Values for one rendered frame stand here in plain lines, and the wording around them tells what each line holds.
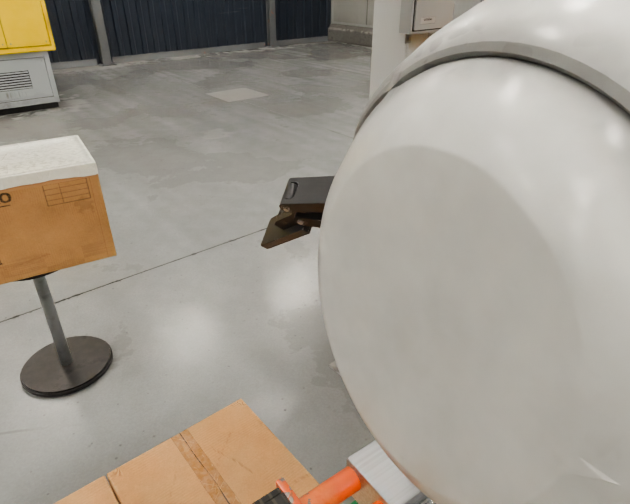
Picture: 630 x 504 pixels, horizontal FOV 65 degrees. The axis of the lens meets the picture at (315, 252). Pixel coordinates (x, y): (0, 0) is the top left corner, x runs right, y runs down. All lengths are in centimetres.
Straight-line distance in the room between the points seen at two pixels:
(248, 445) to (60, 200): 115
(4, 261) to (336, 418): 142
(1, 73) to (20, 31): 57
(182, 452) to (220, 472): 12
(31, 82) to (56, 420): 585
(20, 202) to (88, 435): 96
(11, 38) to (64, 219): 564
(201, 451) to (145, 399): 99
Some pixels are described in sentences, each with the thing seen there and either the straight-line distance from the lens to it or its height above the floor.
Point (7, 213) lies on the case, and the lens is 205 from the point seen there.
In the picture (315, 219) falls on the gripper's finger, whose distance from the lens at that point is 37.
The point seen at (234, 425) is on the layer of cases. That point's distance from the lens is 146.
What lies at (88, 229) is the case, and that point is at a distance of 210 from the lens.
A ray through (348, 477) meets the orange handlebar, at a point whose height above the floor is 126.
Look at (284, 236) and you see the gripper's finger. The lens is 41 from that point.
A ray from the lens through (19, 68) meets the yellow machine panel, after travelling 768.
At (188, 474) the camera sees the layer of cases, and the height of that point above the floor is 54.
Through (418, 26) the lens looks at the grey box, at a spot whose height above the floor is 149.
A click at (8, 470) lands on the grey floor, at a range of 233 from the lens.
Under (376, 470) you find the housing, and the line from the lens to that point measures 46.
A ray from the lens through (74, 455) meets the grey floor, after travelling 227.
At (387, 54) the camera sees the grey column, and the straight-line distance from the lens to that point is 174.
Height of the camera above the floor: 164
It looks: 30 degrees down
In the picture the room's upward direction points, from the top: straight up
